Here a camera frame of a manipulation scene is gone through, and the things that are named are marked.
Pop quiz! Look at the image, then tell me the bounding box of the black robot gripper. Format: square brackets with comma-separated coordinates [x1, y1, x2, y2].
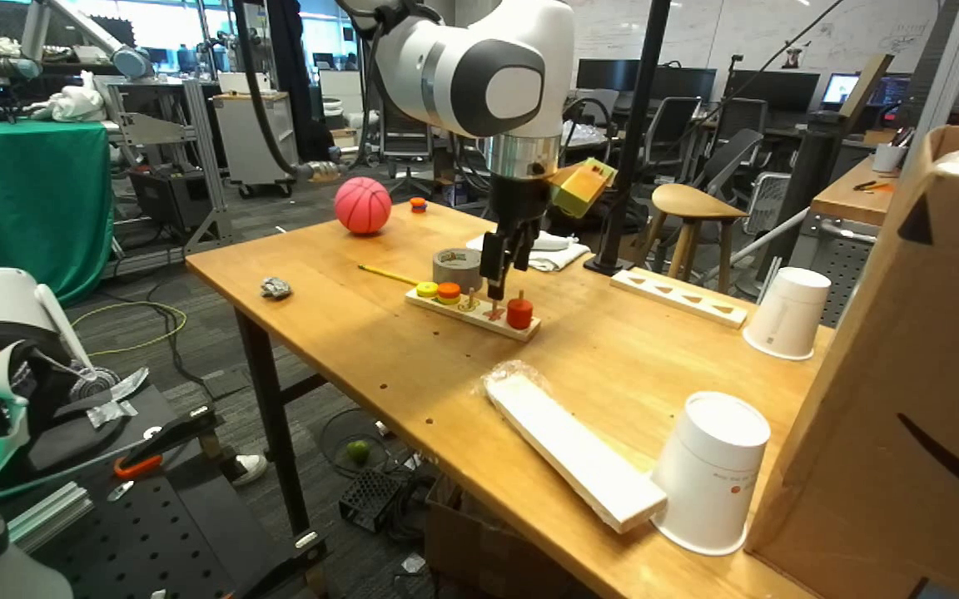
[480, 176, 557, 306]

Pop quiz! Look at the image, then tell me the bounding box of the grey tape roll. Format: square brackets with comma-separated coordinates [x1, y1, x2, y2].
[430, 247, 485, 297]

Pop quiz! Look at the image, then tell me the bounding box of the white numbered peg board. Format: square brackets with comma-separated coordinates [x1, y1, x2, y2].
[402, 280, 542, 343]

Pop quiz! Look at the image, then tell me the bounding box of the yellow pencil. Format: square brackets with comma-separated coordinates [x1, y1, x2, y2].
[354, 260, 423, 291]

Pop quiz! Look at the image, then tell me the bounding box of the pink basketball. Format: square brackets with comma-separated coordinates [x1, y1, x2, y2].
[331, 173, 398, 239]

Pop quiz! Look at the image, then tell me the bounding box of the light wooden peg strip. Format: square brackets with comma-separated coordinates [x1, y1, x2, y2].
[606, 262, 754, 328]

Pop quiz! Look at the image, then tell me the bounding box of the wooden stool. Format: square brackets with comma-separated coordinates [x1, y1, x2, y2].
[636, 180, 754, 284]

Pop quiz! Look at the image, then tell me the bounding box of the white plastic-wrapped foam board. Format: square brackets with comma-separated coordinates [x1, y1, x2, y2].
[482, 358, 672, 538]

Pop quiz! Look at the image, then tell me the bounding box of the black computer monitor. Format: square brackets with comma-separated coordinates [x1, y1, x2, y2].
[662, 64, 721, 110]
[577, 55, 638, 97]
[725, 65, 823, 115]

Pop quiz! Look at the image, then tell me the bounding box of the small dark grey object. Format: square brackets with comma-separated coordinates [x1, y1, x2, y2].
[257, 274, 296, 306]

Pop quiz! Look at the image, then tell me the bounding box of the small green ball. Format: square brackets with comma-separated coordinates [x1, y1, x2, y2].
[340, 435, 375, 470]

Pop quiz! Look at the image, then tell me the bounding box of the black floor item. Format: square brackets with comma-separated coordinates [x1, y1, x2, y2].
[337, 459, 430, 538]

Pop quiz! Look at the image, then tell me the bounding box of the white cabinet cart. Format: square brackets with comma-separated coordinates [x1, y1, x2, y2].
[211, 90, 304, 193]

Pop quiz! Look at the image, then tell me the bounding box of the white paper cup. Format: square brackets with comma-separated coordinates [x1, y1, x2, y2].
[741, 262, 836, 365]
[648, 387, 776, 559]

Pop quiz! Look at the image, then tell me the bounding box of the brown cardboard box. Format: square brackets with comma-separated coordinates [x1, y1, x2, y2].
[420, 498, 606, 599]

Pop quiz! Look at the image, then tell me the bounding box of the long wooden workbench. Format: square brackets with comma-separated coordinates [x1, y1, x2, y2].
[809, 151, 905, 231]

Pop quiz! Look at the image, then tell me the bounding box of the grey metal shelf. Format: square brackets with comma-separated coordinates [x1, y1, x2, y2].
[109, 75, 227, 275]

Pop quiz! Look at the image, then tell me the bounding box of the monitor with blue screen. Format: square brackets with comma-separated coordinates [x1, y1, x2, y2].
[819, 70, 916, 115]

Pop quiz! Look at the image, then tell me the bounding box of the large cardboard box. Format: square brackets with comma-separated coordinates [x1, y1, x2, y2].
[742, 123, 959, 599]

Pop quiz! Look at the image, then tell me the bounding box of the black perforated table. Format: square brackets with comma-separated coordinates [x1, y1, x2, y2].
[10, 435, 331, 599]

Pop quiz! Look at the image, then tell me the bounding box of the brown green wrist camera bar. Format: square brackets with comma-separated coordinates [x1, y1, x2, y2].
[549, 155, 622, 222]

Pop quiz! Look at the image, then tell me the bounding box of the black camera stand pole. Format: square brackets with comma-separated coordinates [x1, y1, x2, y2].
[594, 0, 677, 280]

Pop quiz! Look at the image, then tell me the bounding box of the thin yellow floor cable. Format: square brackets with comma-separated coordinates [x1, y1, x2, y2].
[71, 297, 193, 362]

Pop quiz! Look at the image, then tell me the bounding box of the orange-handled tool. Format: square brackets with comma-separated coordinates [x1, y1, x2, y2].
[109, 448, 171, 483]

